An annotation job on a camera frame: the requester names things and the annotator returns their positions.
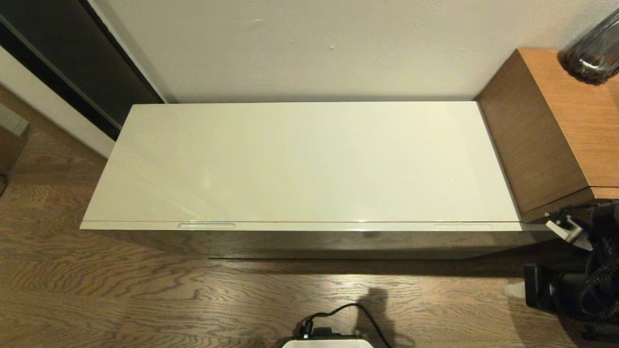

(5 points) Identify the dark glass vase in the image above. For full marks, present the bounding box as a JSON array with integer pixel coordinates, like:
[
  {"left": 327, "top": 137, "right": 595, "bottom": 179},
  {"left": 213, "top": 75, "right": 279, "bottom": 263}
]
[{"left": 561, "top": 10, "right": 619, "bottom": 86}]

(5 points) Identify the black base cable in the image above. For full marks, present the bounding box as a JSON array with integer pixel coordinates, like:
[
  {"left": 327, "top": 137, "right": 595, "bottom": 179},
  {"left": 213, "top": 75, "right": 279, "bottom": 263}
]
[{"left": 300, "top": 304, "right": 393, "bottom": 348}]

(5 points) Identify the dark door panel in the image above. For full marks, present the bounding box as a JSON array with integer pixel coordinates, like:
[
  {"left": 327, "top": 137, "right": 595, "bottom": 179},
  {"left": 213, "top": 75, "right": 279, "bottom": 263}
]
[{"left": 0, "top": 0, "right": 167, "bottom": 141}]

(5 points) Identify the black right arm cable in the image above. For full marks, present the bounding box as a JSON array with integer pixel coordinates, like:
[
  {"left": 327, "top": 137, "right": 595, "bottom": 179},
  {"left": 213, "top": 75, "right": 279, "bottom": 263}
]
[{"left": 578, "top": 254, "right": 619, "bottom": 322}]

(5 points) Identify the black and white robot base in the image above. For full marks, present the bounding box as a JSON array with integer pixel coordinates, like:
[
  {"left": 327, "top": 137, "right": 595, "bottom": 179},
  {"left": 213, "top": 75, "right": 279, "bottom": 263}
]
[{"left": 282, "top": 328, "right": 374, "bottom": 348}]

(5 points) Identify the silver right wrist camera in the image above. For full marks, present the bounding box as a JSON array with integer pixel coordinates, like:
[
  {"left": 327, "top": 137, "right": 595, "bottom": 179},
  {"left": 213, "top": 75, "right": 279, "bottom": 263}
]
[{"left": 545, "top": 213, "right": 593, "bottom": 252}]

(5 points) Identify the black metal stand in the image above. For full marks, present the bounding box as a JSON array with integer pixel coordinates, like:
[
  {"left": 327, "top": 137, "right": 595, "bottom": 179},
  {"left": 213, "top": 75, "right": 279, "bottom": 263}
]
[{"left": 583, "top": 321, "right": 619, "bottom": 341}]

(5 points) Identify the brown wooden side cabinet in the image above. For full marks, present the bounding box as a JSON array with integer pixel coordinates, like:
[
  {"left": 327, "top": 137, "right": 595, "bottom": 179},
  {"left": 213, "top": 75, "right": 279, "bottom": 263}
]
[{"left": 476, "top": 47, "right": 619, "bottom": 224}]

